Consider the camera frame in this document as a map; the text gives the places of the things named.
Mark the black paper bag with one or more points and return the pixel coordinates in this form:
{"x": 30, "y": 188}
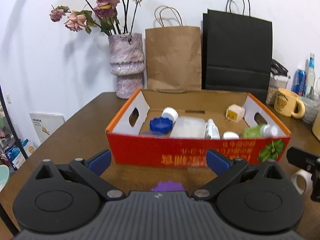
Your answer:
{"x": 236, "y": 52}

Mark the clear plastic bottle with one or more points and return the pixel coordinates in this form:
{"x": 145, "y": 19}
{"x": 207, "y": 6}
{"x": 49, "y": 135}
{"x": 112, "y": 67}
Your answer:
{"x": 310, "y": 79}

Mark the brown paper bag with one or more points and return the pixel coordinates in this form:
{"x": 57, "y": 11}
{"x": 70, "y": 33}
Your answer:
{"x": 173, "y": 55}

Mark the white ridged cap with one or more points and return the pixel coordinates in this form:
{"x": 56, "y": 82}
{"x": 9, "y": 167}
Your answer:
{"x": 170, "y": 113}

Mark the green spray bottle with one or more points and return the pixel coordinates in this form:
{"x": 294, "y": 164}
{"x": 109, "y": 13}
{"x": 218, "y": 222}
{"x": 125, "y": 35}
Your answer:
{"x": 261, "y": 131}

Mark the mint green bowl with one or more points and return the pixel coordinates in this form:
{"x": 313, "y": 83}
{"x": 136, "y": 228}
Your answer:
{"x": 4, "y": 176}

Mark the purple textured vase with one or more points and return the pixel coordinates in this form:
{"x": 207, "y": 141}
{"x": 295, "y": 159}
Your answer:
{"x": 127, "y": 63}

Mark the yellow thermos jug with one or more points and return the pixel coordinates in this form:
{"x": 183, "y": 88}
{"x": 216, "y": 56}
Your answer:
{"x": 316, "y": 127}

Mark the pale ceramic bowl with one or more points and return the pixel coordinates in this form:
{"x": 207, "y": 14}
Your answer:
{"x": 311, "y": 110}

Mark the blue ridged cap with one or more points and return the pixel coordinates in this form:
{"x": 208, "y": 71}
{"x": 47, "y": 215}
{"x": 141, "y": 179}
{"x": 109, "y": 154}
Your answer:
{"x": 162, "y": 125}

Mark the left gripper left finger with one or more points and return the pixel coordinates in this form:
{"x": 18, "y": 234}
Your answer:
{"x": 59, "y": 198}

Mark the red cardboard box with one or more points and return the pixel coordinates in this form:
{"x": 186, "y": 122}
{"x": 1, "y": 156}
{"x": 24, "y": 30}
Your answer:
{"x": 133, "y": 118}

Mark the blue soda can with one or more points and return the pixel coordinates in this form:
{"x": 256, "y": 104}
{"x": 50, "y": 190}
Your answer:
{"x": 298, "y": 83}

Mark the translucent plastic container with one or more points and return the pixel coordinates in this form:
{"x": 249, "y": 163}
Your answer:
{"x": 189, "y": 127}

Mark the white tape roll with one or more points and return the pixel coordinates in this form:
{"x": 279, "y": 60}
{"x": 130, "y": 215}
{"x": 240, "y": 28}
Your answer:
{"x": 302, "y": 181}

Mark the large purple-rimmed white lid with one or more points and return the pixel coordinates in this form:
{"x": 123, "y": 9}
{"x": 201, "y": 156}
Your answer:
{"x": 153, "y": 134}

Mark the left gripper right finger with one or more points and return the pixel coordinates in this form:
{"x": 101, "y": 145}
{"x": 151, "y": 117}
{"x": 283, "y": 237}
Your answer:
{"x": 252, "y": 198}

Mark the black light stand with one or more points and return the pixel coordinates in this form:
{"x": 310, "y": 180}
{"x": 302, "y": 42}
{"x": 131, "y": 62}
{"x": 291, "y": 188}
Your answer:
{"x": 4, "y": 216}

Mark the small white bottle cap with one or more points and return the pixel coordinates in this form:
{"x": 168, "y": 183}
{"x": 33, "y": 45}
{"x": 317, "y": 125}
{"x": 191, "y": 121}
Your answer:
{"x": 229, "y": 135}

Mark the black hangers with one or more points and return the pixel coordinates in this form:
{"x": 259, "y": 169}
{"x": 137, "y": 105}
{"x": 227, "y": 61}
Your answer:
{"x": 278, "y": 69}

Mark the blue white package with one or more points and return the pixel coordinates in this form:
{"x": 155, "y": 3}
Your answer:
{"x": 15, "y": 156}

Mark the grain storage jar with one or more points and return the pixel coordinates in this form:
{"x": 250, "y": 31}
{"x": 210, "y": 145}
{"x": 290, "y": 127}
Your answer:
{"x": 276, "y": 82}

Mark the yellow bear mug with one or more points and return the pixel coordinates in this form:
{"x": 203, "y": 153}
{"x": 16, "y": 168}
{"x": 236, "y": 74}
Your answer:
{"x": 288, "y": 103}

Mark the purple ridged cap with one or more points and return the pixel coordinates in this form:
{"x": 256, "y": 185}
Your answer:
{"x": 168, "y": 186}

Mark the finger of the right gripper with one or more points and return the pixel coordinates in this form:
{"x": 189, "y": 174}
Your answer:
{"x": 308, "y": 165}

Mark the white spray bottle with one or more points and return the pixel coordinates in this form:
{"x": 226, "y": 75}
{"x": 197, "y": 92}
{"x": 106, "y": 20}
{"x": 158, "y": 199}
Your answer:
{"x": 212, "y": 131}

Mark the dried pink rose bouquet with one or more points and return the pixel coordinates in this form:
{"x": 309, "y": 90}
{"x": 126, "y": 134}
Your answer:
{"x": 110, "y": 16}

